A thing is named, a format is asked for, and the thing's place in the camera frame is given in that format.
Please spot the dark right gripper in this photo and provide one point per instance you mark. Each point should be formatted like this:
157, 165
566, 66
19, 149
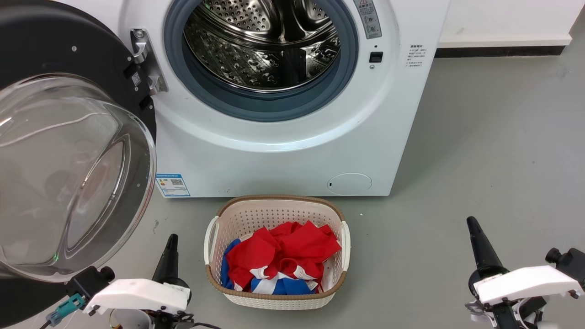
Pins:
507, 313

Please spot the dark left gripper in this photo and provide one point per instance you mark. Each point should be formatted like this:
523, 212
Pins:
160, 317

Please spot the black round glass washer door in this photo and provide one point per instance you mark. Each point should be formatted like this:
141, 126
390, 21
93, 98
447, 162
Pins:
68, 173

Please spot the white front-loading washing machine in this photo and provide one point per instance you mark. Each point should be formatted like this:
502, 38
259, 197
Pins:
292, 151

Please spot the metal door hinge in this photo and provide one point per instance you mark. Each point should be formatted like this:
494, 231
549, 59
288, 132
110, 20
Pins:
147, 61

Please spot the black door latch socket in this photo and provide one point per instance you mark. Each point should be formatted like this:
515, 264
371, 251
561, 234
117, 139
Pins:
375, 57

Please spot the blue energy label sticker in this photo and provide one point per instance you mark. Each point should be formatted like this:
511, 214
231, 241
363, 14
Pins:
172, 184

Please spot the blue and white garment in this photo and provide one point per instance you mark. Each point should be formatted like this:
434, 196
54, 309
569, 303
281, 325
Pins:
279, 286

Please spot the cream plastic laundry basket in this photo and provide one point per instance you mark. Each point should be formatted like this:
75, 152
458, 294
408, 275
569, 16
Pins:
274, 212

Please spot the red garment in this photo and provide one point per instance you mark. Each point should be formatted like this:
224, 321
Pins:
292, 249

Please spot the round white filter cover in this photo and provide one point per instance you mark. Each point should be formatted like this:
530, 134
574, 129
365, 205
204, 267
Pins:
350, 184

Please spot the steel perforated washer drum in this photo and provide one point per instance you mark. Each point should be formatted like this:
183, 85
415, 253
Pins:
263, 43

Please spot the grey warning sticker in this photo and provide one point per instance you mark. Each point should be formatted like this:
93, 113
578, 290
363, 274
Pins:
368, 17

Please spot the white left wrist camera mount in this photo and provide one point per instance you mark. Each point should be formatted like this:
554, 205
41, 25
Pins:
137, 294

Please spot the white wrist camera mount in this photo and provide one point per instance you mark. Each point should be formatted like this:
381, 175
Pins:
137, 294
530, 283

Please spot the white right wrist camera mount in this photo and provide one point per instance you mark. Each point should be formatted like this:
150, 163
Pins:
530, 283

